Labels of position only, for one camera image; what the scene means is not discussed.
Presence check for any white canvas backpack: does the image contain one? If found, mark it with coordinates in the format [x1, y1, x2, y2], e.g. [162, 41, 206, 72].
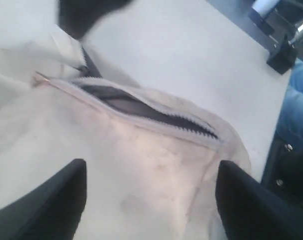
[0, 35, 251, 240]

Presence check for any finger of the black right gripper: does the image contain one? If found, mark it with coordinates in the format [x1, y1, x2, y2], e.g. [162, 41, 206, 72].
[58, 0, 132, 40]

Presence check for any black table clamp mount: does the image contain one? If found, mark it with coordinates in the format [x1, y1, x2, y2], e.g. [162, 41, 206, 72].
[248, 0, 303, 75]

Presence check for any gold zipper pull ring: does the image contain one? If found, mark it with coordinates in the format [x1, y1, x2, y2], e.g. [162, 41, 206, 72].
[32, 72, 52, 88]

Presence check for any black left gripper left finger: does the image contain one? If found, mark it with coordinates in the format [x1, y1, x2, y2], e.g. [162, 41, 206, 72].
[0, 159, 87, 240]

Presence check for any person in blue jeans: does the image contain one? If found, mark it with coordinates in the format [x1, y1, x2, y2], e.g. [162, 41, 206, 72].
[276, 59, 303, 150]

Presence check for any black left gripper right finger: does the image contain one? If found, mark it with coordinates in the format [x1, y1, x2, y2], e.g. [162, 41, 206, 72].
[216, 160, 303, 240]

